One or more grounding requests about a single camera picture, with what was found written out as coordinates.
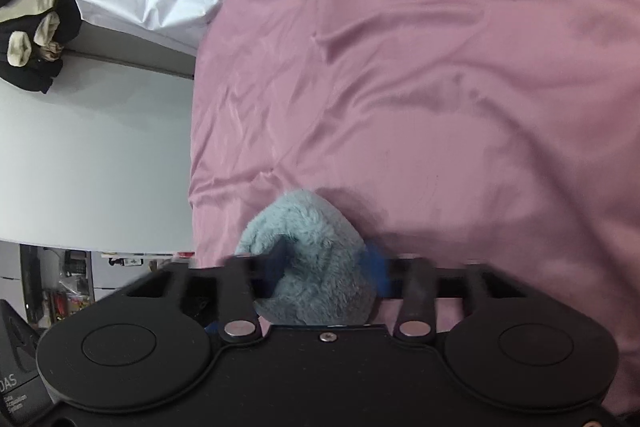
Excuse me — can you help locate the black and white clothing pile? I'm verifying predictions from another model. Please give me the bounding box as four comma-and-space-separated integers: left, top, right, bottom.
1, 0, 81, 94

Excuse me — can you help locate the light blue fluffy towel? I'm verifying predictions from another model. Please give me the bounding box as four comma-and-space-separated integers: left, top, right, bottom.
235, 190, 376, 326

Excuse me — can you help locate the pink bed sheet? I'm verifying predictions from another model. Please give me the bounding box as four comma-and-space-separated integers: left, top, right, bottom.
189, 0, 639, 413

